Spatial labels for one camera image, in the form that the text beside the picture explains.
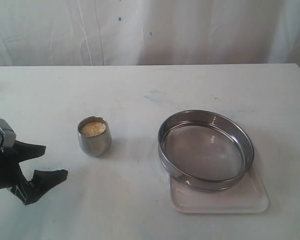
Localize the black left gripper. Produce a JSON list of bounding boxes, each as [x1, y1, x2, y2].
[[0, 140, 68, 206]]

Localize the stainless steel cup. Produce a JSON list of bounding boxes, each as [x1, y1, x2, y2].
[[77, 116, 112, 157]]

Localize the yellow grain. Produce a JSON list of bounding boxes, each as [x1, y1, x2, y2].
[[80, 121, 107, 137]]

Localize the round steel sieve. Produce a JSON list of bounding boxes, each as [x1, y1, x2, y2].
[[157, 109, 255, 192]]

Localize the white backdrop curtain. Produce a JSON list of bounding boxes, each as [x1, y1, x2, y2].
[[0, 0, 300, 66]]

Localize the white plastic tray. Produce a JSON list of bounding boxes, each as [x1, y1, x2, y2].
[[169, 167, 270, 214]]

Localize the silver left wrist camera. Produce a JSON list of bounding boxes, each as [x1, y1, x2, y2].
[[0, 118, 16, 149]]

